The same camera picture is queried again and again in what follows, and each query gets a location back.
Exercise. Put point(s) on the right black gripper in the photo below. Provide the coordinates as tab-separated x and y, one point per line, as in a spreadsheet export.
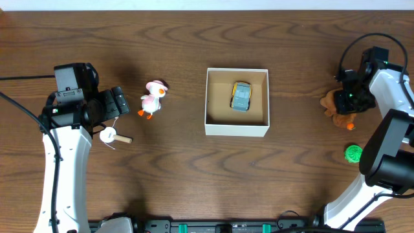
343	108

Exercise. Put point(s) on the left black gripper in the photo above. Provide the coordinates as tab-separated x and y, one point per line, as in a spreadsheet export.
114	102

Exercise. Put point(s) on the brown plush toy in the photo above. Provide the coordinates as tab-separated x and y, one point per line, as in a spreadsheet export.
341	121

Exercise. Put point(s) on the white duck toy pink hat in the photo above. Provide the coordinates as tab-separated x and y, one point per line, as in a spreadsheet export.
151	101

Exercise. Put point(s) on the white wooden paddle ball toy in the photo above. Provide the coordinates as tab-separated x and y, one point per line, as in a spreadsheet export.
109	135

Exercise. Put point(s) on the green ridged plastic disc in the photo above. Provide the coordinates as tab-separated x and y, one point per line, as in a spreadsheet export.
353	153

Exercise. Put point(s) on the yellow grey toy truck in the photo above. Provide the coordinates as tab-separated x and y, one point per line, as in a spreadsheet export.
241	95

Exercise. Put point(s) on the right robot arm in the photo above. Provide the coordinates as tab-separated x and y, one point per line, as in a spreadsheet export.
386	171

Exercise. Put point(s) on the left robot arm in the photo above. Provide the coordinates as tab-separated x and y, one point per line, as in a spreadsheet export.
67	122

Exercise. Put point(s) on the white cardboard box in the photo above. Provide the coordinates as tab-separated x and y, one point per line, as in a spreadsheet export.
222	120

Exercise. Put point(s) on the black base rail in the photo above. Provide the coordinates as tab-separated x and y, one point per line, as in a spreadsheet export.
167	226

